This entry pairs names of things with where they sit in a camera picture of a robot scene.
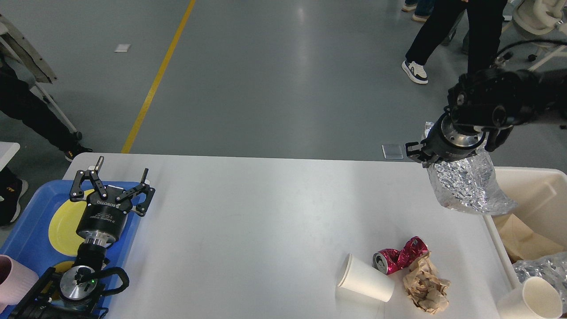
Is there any crumpled brown paper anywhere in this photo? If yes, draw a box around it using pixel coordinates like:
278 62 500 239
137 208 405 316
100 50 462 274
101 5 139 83
403 252 451 315

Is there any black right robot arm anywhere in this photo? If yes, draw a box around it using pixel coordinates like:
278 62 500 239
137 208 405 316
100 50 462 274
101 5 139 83
405 42 567 168

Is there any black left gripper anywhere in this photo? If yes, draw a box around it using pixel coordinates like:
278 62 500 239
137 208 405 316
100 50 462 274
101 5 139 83
69 156 155 242

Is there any white side table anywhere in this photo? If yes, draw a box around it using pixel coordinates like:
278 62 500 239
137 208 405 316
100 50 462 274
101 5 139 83
0 141 20 171

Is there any grey chair at left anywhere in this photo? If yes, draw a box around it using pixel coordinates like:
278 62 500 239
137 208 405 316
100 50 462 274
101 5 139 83
0 15 82 141

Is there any pink ribbed mug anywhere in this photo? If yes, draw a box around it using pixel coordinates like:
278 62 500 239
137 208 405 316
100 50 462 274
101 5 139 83
0 255 39 312

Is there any white paper cup in bin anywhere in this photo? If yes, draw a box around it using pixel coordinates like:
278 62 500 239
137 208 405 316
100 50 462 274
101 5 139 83
497 277 563 319

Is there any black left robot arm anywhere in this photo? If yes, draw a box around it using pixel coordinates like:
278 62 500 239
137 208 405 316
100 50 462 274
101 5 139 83
8 157 155 319

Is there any blue plastic tray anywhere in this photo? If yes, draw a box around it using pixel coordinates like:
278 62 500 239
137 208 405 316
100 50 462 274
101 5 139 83
0 180 141 277

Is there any person in black trousers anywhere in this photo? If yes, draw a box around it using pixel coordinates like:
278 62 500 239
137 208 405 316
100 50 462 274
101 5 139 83
401 0 508 85

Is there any crushed red can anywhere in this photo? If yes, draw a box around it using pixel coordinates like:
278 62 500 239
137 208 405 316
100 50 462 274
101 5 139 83
373 236 429 275

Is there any foil sheet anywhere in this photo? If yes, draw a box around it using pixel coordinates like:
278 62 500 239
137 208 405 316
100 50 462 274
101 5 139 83
427 141 518 215

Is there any yellow plate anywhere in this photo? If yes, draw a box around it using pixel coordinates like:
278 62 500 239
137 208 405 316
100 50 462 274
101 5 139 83
48 200 87 257

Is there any brown paper bag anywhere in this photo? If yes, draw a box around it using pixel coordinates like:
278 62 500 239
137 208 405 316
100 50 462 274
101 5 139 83
493 214 566 263

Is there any floor outlet plate left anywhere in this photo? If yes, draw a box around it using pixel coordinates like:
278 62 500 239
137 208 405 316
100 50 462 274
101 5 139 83
381 144 404 160

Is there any beige plastic bin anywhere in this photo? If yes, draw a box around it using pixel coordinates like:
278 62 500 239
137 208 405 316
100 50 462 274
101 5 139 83
485 167 567 302

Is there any foil tray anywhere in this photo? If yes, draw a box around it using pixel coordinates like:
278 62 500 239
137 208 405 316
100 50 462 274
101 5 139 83
512 252 567 318

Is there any person in blue jeans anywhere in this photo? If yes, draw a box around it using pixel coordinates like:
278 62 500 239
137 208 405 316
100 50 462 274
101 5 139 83
441 11 472 56

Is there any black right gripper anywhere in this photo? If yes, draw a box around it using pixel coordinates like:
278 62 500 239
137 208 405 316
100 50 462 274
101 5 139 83
405 113 485 168

